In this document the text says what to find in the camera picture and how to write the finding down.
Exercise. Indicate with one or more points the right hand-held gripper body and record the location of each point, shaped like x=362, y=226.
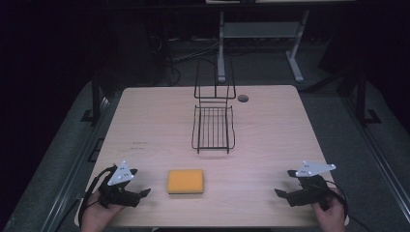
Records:
x=309, y=191

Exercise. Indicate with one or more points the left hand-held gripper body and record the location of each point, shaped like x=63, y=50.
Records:
x=116, y=193

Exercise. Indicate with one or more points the yellow sponge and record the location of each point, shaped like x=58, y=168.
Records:
x=185, y=181

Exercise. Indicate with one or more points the person's left hand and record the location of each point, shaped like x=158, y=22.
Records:
x=96, y=214

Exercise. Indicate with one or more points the person's right hand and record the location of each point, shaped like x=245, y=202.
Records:
x=330, y=217

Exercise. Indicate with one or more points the round table grommet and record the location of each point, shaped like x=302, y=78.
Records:
x=243, y=98

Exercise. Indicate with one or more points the grey metal stand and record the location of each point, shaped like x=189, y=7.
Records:
x=257, y=30

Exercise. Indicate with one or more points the aluminium frame rail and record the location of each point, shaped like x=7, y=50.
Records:
x=382, y=158
x=72, y=174

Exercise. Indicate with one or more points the black frame post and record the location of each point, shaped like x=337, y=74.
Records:
x=95, y=100
x=361, y=96

